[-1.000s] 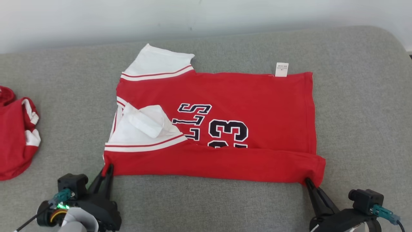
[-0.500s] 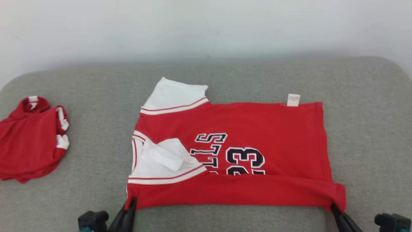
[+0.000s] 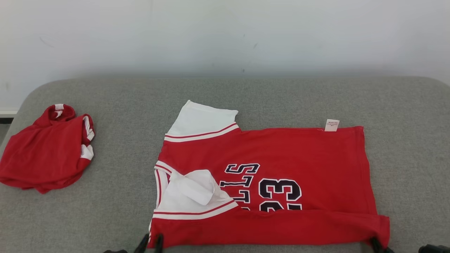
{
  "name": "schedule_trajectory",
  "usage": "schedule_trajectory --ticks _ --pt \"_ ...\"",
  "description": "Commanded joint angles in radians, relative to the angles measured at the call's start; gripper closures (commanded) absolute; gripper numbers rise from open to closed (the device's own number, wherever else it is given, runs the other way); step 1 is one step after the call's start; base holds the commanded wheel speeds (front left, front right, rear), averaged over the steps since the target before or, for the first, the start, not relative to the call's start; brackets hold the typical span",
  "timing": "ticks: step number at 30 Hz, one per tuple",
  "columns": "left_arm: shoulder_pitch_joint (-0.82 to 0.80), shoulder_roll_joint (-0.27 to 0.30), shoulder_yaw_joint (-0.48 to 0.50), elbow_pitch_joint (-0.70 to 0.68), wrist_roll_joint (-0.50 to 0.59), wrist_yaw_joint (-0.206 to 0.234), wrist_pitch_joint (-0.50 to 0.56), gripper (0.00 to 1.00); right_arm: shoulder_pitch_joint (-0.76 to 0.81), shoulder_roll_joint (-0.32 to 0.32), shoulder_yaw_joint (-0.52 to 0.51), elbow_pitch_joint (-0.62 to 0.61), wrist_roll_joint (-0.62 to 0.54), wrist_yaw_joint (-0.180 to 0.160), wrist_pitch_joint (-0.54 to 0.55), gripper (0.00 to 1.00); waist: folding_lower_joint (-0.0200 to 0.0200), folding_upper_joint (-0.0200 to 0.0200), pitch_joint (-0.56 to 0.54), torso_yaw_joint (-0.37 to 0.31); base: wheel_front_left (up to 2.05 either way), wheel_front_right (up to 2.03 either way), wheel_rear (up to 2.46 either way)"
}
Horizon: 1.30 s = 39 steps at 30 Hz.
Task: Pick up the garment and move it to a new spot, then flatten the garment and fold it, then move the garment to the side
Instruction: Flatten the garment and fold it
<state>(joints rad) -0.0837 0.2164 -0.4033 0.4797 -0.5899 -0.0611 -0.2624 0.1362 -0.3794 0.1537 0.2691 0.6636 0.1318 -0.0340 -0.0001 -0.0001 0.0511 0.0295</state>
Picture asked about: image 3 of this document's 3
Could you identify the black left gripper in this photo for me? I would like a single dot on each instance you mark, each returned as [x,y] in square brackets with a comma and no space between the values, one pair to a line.
[115,251]

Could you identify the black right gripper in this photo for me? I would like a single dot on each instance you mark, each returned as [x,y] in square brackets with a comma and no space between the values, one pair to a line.
[436,249]

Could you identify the red white basketball jersey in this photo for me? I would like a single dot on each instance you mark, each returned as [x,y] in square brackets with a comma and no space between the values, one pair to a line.
[299,151]

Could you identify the red shorts white trim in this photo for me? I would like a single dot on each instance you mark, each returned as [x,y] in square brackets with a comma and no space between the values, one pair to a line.
[45,151]

